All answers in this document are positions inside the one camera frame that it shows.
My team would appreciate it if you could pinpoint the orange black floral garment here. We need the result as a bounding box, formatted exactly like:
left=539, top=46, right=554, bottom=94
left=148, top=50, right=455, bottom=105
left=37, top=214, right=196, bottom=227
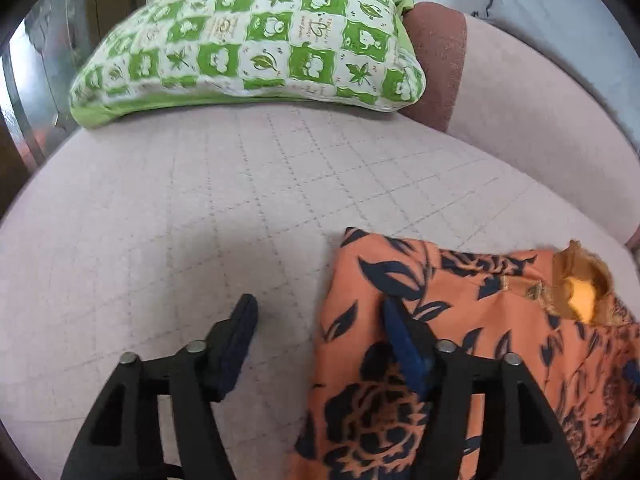
left=288, top=228, right=639, bottom=479

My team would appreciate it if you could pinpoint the pink quilted mattress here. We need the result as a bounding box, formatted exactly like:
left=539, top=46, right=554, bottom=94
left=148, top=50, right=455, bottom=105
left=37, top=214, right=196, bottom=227
left=1, top=103, right=639, bottom=479

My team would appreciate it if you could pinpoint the pink bolster cushion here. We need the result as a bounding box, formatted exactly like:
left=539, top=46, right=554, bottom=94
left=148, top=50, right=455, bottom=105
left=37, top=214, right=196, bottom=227
left=402, top=2, right=639, bottom=249

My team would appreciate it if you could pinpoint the light blue grey pillow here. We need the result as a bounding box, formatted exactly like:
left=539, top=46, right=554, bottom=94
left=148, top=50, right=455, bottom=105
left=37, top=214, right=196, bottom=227
left=416, top=0, right=639, bottom=145

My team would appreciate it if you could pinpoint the wooden bedside furniture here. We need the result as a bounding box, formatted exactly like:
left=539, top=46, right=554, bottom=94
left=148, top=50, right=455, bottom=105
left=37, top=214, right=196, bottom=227
left=1, top=0, right=145, bottom=210

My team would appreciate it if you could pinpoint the green white patterned pillow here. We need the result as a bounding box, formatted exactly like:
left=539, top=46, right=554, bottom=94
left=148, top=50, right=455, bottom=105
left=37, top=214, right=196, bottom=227
left=70, top=0, right=426, bottom=128

